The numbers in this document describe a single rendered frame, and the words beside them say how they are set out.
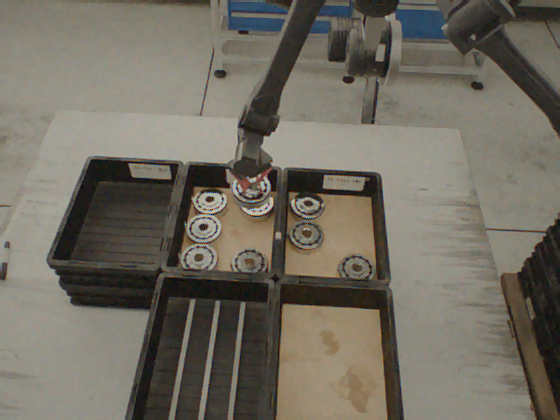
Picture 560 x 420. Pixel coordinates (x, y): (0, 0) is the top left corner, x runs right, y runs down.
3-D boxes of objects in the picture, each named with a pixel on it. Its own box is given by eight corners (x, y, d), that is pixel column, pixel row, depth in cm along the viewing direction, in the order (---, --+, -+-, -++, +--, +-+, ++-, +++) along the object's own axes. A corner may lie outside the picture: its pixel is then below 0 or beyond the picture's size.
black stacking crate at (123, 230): (97, 181, 171) (88, 156, 162) (188, 187, 170) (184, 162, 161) (58, 287, 145) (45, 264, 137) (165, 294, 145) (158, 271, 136)
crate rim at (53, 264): (89, 160, 163) (87, 154, 161) (185, 166, 163) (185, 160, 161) (46, 269, 138) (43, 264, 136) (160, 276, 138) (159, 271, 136)
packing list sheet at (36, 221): (19, 194, 180) (18, 193, 180) (86, 197, 180) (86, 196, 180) (-20, 276, 160) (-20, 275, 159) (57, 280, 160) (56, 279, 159)
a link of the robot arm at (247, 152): (280, 111, 121) (245, 100, 119) (278, 147, 114) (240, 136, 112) (264, 145, 130) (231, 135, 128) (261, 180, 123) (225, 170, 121)
